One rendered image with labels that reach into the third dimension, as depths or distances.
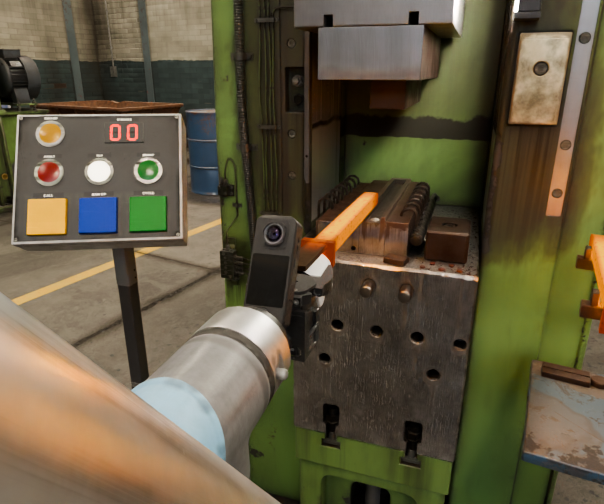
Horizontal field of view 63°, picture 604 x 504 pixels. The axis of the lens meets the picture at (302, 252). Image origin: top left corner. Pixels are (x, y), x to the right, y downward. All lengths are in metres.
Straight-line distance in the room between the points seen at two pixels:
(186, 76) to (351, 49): 8.21
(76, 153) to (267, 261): 0.72
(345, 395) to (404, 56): 0.73
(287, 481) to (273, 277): 1.26
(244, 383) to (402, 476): 0.93
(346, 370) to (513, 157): 0.58
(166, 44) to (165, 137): 8.34
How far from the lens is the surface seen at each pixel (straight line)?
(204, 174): 5.59
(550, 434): 0.97
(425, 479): 1.29
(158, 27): 9.57
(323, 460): 1.33
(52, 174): 1.15
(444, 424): 1.18
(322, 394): 1.20
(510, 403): 1.38
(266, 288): 0.50
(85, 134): 1.17
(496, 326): 1.27
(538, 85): 1.12
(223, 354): 0.40
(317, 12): 1.05
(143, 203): 1.08
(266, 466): 1.71
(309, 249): 0.63
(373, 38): 1.02
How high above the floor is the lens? 1.28
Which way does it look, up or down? 20 degrees down
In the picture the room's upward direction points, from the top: straight up
